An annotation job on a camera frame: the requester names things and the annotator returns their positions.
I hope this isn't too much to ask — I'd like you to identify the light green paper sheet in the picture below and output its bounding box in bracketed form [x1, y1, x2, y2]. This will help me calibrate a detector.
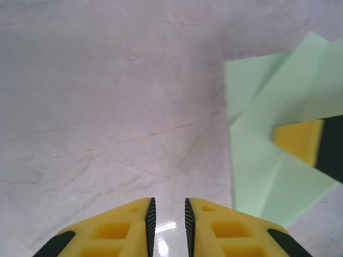
[224, 31, 343, 227]

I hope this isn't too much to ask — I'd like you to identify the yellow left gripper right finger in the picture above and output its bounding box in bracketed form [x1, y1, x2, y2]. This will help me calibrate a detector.
[184, 197, 311, 257]

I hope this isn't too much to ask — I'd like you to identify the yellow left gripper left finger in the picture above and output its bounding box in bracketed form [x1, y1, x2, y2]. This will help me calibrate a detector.
[32, 197, 156, 257]

